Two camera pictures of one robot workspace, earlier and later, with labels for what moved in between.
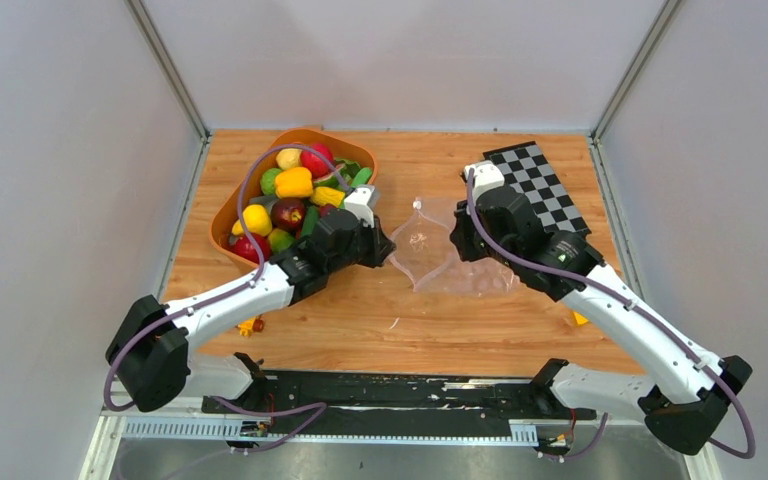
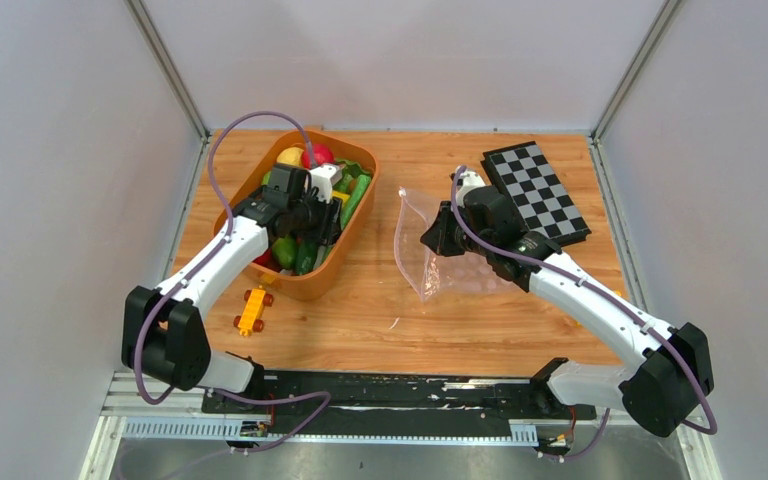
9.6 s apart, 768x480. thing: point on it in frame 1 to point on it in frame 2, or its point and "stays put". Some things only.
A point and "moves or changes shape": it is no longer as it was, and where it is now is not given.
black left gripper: x=382 y=246 to x=330 y=230
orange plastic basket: x=246 y=185 stays put
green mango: x=279 y=240 stays put
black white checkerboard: x=528 y=170 stays put
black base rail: x=343 y=402 stays put
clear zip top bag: x=424 y=251 moves or changes shape
